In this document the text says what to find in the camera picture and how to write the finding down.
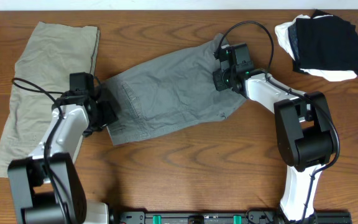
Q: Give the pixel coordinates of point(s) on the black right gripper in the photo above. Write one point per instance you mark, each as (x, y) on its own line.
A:
(218, 84)

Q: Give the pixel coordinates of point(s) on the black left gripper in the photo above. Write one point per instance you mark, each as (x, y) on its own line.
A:
(111, 113)

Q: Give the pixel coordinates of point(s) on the grey shorts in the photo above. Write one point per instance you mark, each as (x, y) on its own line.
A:
(169, 93)

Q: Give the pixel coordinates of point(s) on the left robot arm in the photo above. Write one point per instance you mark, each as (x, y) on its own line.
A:
(45, 186)

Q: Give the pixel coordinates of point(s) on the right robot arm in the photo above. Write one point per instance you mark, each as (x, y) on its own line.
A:
(307, 139)

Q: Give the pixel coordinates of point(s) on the khaki folded shorts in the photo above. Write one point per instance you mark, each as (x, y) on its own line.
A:
(52, 53)

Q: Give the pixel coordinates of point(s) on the white garment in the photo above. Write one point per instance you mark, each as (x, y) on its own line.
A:
(282, 34)

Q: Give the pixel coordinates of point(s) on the black garment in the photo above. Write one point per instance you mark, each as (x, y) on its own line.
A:
(324, 43)

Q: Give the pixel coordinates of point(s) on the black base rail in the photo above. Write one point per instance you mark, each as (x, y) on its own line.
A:
(254, 216)

